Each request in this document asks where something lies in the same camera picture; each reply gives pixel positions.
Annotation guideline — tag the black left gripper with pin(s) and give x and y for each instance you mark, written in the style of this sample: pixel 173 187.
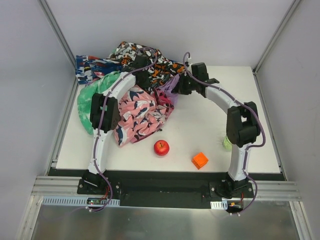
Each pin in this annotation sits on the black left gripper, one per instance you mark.
pixel 144 75

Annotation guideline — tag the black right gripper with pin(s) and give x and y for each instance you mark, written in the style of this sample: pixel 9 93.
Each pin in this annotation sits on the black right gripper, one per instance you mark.
pixel 182 87

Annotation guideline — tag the purple cloth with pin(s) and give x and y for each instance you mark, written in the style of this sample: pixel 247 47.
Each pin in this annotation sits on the purple cloth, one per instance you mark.
pixel 168 88

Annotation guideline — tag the orange black camouflage cloth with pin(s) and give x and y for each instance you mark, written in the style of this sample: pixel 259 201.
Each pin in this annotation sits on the orange black camouflage cloth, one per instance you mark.
pixel 162 69

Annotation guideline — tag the magenta pink camouflage cloth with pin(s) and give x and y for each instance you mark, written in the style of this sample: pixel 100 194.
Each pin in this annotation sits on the magenta pink camouflage cloth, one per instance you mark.
pixel 164 105

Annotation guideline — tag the light pink navy patterned cloth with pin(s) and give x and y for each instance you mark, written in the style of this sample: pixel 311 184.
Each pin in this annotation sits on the light pink navy patterned cloth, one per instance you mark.
pixel 140 114

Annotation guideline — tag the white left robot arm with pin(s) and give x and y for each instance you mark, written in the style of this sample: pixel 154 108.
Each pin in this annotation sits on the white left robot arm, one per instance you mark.
pixel 104 118

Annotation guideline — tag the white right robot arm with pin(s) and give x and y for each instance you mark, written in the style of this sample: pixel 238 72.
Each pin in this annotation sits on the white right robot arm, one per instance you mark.
pixel 242 128

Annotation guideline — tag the green white tie-dye cloth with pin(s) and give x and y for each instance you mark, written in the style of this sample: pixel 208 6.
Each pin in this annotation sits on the green white tie-dye cloth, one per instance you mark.
pixel 84 99

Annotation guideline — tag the blue white patterned cloth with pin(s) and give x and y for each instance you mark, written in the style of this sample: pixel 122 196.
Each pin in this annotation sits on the blue white patterned cloth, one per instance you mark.
pixel 90 68

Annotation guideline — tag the red apple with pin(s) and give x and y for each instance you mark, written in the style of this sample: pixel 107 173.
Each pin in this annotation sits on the red apple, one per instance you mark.
pixel 161 148

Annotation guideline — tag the green transparent plastic cup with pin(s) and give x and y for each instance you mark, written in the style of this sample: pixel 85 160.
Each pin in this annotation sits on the green transparent plastic cup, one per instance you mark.
pixel 227 145

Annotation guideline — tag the orange plastic cube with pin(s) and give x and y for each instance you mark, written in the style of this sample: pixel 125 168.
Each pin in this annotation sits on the orange plastic cube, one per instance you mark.
pixel 200 160

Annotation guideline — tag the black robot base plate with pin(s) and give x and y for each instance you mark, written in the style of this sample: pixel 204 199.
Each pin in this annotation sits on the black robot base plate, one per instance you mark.
pixel 162 189

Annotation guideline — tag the left aluminium frame post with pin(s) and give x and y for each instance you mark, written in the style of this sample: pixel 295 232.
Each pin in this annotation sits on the left aluminium frame post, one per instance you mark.
pixel 57 30

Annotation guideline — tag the aluminium frame post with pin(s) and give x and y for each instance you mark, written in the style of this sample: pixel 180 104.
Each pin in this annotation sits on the aluminium frame post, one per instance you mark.
pixel 57 30
pixel 277 33

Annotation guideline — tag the right perforated cable duct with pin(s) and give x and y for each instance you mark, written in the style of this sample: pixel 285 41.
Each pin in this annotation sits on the right perforated cable duct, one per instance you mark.
pixel 219 205

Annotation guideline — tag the perforated cable duct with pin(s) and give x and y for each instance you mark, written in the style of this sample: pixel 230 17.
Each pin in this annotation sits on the perforated cable duct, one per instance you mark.
pixel 219 205
pixel 75 201

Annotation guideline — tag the right aluminium frame post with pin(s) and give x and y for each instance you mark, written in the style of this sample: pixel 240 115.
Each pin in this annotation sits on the right aluminium frame post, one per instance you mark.
pixel 277 33

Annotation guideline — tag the aluminium front rail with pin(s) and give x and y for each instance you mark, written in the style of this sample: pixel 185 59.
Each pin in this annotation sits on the aluminium front rail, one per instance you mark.
pixel 68 186

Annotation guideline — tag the left perforated cable duct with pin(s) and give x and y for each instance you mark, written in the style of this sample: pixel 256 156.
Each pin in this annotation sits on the left perforated cable duct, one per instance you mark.
pixel 75 201

